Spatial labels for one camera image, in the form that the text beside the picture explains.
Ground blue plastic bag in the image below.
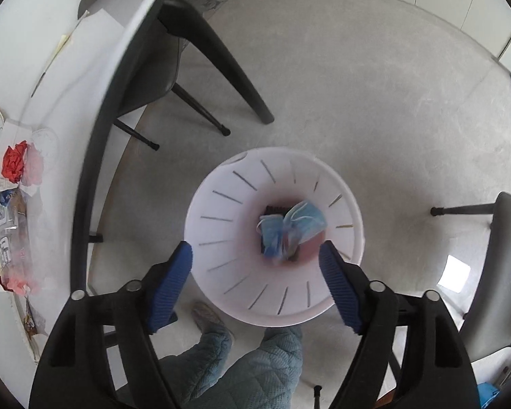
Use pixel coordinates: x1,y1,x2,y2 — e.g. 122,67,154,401
479,383,501,409

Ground red paper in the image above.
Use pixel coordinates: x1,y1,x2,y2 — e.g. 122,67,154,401
2,140,30,183

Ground person's left leg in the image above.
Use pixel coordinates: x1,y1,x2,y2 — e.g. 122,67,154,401
159,324,235,409

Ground grey slipper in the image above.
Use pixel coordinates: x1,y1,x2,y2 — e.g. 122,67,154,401
191,302,235,342

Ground clear crumpled plastic wrap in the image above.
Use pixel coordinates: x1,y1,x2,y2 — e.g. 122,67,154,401
26,130,58,188

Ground black table leg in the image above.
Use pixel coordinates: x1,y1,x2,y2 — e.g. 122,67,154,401
157,0,274,123

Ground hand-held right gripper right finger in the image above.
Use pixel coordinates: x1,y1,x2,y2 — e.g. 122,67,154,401
319,240,482,409

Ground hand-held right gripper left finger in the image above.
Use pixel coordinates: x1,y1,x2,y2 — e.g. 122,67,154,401
29,241,194,409

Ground white plastic waste bin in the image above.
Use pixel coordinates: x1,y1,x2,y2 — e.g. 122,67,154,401
184,147,364,329

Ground clear plastic snack bag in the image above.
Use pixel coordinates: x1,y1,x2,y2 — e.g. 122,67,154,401
0,204,45,297

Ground blue face mask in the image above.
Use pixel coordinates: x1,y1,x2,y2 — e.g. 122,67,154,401
258,199,328,260

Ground grey chair with black legs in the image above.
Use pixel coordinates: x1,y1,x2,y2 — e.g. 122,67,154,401
77,0,231,151
430,192,511,363

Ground brown snack wrapper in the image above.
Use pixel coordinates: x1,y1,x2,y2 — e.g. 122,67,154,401
23,298,40,338

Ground cream paper booklet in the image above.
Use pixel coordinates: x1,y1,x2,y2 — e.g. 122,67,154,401
30,9,90,94

